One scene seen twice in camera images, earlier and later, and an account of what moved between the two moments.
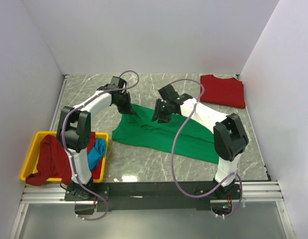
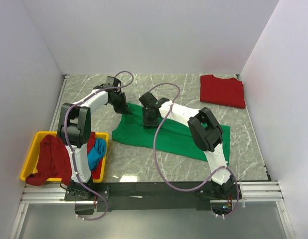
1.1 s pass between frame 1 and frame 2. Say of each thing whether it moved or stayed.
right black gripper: moved
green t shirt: stayed
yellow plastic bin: stayed
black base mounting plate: stayed
